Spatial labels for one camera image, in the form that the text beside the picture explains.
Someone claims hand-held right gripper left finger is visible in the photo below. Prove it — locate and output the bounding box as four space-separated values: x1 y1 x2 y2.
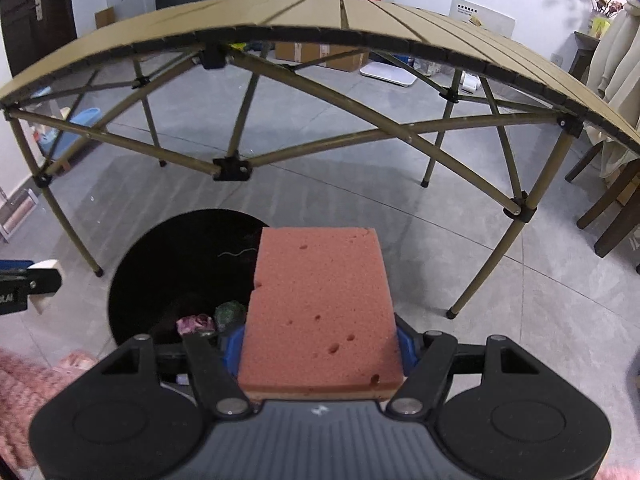
100 326 251 418

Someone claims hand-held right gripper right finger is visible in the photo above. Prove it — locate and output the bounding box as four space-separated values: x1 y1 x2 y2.
387 314 543 418

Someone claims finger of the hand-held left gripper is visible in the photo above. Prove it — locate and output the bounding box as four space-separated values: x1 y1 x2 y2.
0 259 39 292

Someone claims small beige foam block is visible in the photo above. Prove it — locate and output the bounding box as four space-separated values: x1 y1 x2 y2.
27 259 63 313

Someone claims pink sponge block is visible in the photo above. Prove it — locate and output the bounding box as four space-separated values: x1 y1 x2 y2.
237 226 405 402

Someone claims black trash bin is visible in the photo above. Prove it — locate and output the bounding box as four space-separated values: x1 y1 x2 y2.
106 208 273 356

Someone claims person's left pink fluffy leg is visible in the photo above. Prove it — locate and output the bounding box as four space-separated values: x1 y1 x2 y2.
0 350 101 468

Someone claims person's pink fluffy leg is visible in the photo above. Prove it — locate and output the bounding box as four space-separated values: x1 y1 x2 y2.
597 462 640 480
0 350 101 468

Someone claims blue plastic basin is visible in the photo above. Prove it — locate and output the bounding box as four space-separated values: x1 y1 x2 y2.
35 87 101 153

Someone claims person's right pink fluffy leg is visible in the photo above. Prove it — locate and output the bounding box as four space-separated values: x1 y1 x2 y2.
597 462 640 480

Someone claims dark wooden chair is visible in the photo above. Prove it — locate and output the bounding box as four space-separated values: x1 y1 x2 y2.
565 135 640 258

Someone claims dark brown door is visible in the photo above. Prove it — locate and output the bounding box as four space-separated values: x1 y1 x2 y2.
0 0 78 63

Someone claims white floor scale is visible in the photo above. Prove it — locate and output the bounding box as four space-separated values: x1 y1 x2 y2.
361 62 417 87

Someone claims taped brown cardboard box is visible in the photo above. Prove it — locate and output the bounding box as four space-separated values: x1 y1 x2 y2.
275 40 371 72

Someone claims dark wooden side table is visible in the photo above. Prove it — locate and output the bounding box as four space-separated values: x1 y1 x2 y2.
565 31 601 91

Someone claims tan folding slat table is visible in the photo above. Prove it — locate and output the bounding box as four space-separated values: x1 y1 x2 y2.
0 0 640 320

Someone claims cream coat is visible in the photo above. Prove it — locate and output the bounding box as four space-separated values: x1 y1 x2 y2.
585 0 640 176

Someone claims pale yellow vase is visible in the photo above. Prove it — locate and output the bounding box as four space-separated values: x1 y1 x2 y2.
590 10 613 38

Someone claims white long-handled floor roller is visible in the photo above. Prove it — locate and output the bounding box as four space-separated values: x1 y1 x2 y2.
0 187 38 243

